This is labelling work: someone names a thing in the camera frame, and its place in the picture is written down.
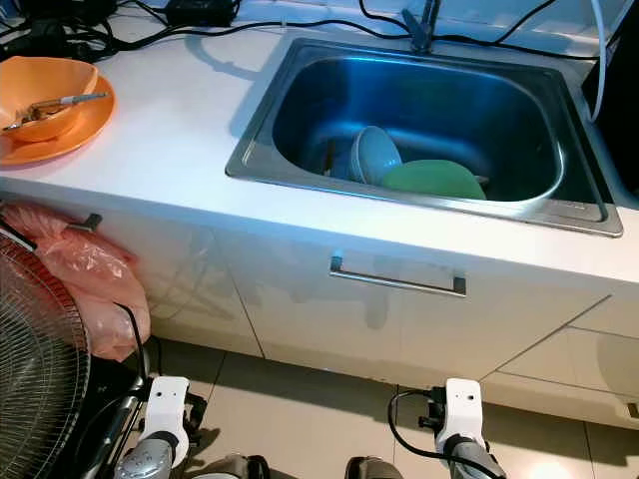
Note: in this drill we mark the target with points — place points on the light green plate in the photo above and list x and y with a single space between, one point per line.
434 180

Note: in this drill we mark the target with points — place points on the white ceramic bowl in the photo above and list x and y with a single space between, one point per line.
374 155

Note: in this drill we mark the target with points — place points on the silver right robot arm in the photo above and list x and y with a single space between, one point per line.
479 464

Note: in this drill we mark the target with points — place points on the white kitchen cabinet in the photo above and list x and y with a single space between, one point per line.
359 329

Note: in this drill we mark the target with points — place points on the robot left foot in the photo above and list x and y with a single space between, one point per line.
235 467

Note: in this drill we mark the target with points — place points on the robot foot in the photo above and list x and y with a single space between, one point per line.
371 469
235 467

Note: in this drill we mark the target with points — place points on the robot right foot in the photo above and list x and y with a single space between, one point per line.
371 469

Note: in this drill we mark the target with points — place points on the metal standing fan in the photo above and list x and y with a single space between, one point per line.
40 359

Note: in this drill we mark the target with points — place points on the red plastic bag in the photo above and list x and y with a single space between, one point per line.
100 279

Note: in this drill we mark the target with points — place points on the black cabinet hook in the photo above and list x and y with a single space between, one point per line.
88 222

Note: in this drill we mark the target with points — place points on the orange plate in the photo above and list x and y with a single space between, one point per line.
95 130

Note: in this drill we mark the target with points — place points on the stainless steel sink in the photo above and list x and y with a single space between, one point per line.
439 100

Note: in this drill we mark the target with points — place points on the orange bowl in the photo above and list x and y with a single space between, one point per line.
50 78

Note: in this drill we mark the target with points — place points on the chrome faucet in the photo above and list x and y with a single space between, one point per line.
419 28

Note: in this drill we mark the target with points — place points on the black countertop appliance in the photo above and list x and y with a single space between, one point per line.
624 60

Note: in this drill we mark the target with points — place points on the black power adapter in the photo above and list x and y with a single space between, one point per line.
202 10

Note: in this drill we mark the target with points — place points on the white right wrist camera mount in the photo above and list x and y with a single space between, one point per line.
462 409

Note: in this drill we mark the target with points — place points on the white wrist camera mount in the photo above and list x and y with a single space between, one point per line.
165 404
462 409

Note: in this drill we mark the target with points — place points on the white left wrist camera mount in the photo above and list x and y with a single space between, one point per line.
165 404

